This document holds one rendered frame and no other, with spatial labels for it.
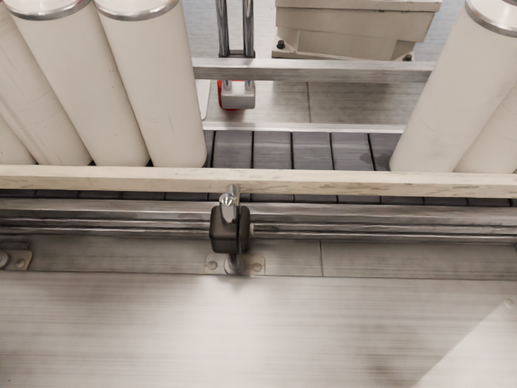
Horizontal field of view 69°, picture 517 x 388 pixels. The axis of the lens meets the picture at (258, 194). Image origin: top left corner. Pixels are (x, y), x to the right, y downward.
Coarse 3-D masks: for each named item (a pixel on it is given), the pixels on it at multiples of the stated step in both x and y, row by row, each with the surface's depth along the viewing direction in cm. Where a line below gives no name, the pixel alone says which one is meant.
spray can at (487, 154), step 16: (512, 96) 26; (496, 112) 28; (512, 112) 27; (496, 128) 28; (512, 128) 27; (480, 144) 30; (496, 144) 29; (512, 144) 28; (464, 160) 32; (480, 160) 31; (496, 160) 30; (512, 160) 30
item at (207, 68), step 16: (192, 64) 31; (208, 64) 31; (224, 64) 31; (240, 64) 31; (256, 64) 31; (272, 64) 31; (288, 64) 31; (304, 64) 31; (320, 64) 31; (336, 64) 31; (352, 64) 31; (368, 64) 31; (384, 64) 31; (400, 64) 31; (416, 64) 31; (432, 64) 31; (256, 80) 32; (272, 80) 32; (288, 80) 32; (304, 80) 32; (320, 80) 32; (336, 80) 32; (352, 80) 32; (368, 80) 32; (384, 80) 32; (400, 80) 32; (416, 80) 31
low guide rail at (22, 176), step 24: (0, 168) 31; (24, 168) 31; (48, 168) 31; (72, 168) 31; (96, 168) 31; (120, 168) 31; (144, 168) 31; (168, 168) 31; (192, 168) 31; (240, 192) 32; (264, 192) 32; (288, 192) 32; (312, 192) 32; (336, 192) 32; (360, 192) 31; (384, 192) 31; (408, 192) 31; (432, 192) 31; (456, 192) 31; (480, 192) 31; (504, 192) 31
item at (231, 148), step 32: (224, 160) 36; (256, 160) 36; (288, 160) 36; (320, 160) 36; (352, 160) 36; (384, 160) 36; (0, 192) 34; (32, 192) 34; (64, 192) 34; (96, 192) 34; (128, 192) 34; (160, 192) 34; (192, 192) 34; (224, 192) 34
